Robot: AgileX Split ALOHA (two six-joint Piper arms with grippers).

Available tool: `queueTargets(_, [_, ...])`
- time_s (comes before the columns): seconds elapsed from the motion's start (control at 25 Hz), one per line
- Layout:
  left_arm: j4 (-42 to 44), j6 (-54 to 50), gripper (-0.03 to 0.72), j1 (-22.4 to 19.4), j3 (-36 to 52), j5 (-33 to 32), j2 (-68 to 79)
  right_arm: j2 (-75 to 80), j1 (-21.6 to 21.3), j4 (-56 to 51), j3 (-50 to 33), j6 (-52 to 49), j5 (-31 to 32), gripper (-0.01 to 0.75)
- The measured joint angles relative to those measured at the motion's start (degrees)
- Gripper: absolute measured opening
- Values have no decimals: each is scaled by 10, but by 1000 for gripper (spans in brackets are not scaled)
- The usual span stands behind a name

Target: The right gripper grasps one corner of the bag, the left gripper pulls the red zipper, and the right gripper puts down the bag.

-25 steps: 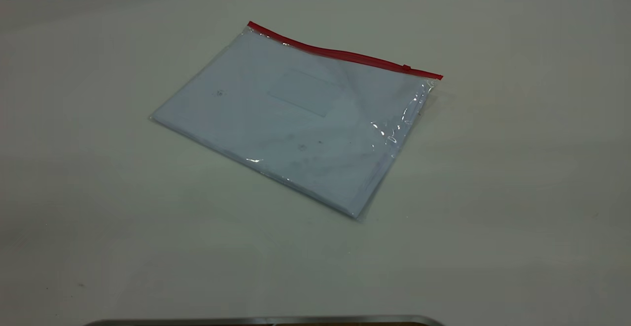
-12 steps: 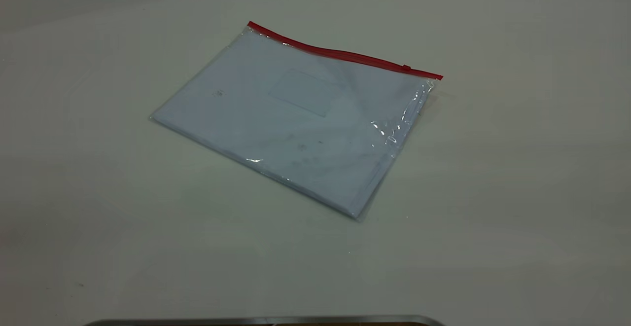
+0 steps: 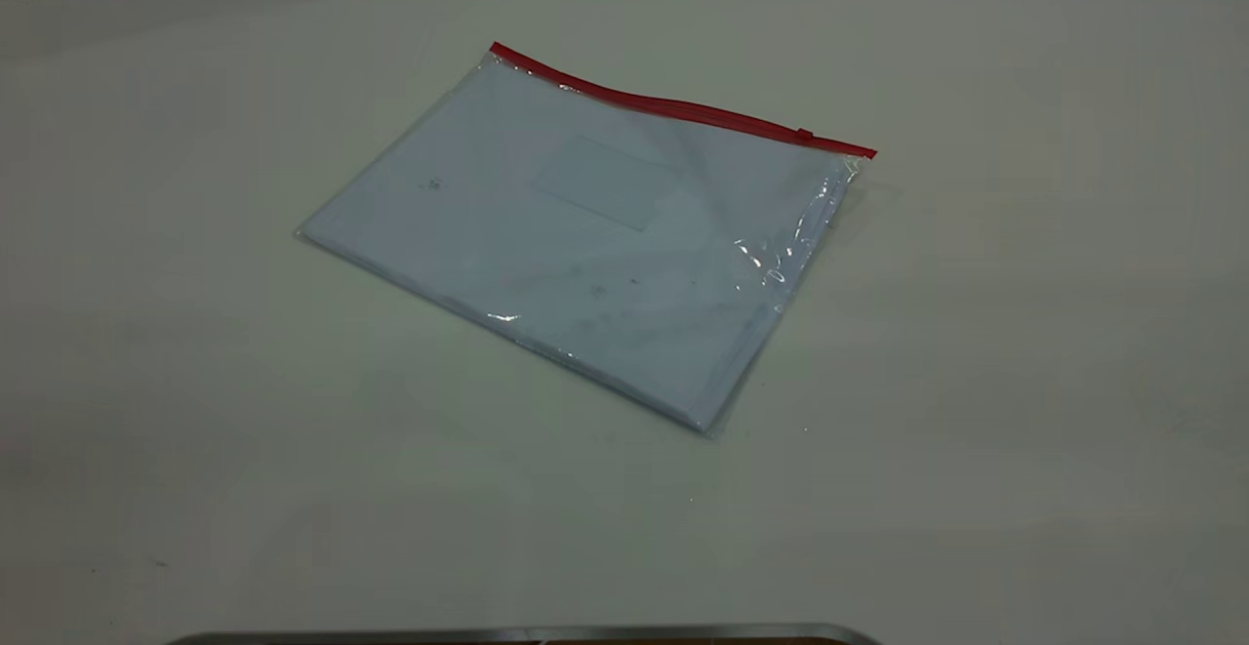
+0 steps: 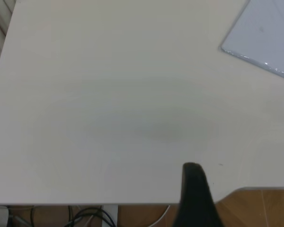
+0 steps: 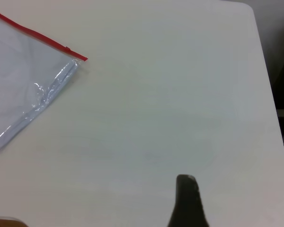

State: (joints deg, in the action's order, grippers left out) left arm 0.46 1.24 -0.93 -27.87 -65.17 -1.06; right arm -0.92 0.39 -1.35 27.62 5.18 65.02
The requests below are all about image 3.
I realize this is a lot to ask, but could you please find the clear plastic red-zipper bag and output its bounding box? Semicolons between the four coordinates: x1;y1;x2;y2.
293;40;879;439

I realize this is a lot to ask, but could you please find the silver metal bar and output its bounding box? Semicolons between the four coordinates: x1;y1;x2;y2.
166;624;884;645

